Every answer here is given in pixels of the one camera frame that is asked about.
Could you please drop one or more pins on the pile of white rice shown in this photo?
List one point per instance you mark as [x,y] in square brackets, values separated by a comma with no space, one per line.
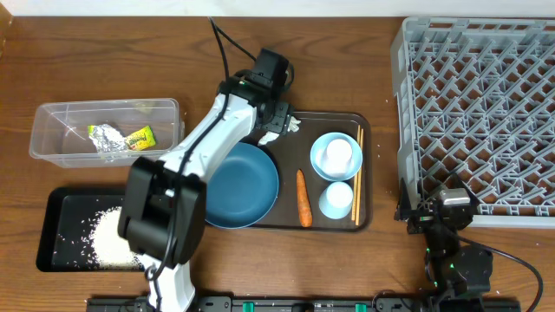
[109,250]

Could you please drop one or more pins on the white cup in bowl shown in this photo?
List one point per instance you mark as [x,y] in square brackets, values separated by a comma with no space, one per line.
[338,155]

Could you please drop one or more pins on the orange carrot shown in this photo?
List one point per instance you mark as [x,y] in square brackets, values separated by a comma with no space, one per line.
[303,203]

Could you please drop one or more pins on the grey dishwasher rack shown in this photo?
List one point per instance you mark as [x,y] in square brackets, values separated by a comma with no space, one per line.
[475,97]

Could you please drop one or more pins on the light blue bowl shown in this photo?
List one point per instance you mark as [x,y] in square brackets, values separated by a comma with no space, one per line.
[317,153]

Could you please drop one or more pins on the dark brown serving tray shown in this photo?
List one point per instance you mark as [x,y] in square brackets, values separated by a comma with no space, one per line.
[292,152]

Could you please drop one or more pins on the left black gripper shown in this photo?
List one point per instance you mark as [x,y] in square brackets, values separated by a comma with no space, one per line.
[281,118]

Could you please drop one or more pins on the dark blue plate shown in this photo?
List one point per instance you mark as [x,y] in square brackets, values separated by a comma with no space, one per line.
[243,189]

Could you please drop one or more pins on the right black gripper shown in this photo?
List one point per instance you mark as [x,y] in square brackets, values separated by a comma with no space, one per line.
[421,220]

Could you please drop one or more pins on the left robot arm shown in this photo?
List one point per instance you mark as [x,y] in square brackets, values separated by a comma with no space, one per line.
[163,214]

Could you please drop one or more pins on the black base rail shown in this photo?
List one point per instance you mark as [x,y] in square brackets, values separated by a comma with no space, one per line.
[227,304]

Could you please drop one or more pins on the wooden chopstick right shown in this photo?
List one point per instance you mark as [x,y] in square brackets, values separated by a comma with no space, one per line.
[359,181]

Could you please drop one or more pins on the yellow foil snack wrapper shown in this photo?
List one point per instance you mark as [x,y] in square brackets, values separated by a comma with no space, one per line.
[108,139]

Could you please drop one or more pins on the black plastic tray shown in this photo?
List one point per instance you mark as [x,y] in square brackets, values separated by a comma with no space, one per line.
[70,213]

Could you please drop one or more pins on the clear plastic bin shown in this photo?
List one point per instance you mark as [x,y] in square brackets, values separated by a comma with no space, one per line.
[60,130]

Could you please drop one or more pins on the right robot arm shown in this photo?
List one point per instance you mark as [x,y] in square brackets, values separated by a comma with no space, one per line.
[460,273]

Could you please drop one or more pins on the light blue cup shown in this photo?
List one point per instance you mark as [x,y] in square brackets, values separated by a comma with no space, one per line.
[336,200]

